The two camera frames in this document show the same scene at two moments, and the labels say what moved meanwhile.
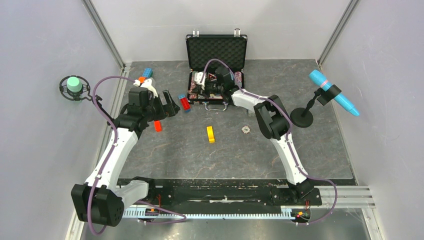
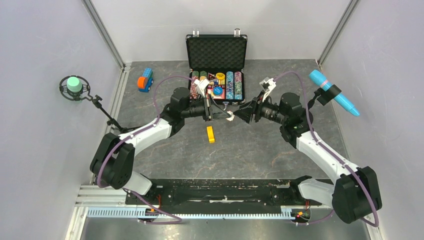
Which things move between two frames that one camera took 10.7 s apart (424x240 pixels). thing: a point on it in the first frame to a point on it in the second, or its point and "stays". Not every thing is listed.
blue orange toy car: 148,72 stays
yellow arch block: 210,134 stays
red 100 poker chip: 246,129 to 232,115
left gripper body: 155,110 to 195,109
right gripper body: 213,87 to 271,111
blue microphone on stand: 303,118 stays
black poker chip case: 216,61 stays
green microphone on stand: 77,88 stays
